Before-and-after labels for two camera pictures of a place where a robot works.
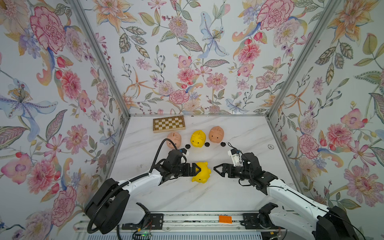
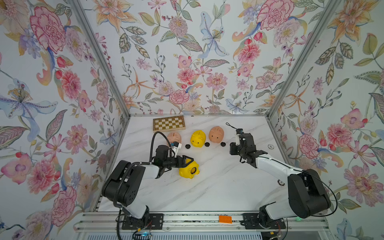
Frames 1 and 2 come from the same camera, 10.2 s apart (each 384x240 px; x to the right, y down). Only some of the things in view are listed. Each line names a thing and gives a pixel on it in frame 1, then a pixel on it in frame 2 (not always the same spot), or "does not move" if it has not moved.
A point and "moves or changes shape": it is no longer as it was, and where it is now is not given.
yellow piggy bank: (198, 138) does not move
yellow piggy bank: (204, 174) moves or changes shape
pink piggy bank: (216, 134) does not move
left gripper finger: (190, 172) → (183, 161)
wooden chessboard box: (167, 124) does not move
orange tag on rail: (226, 219) does not move
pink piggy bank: (176, 138) does not move
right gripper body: (248, 176) → (241, 153)
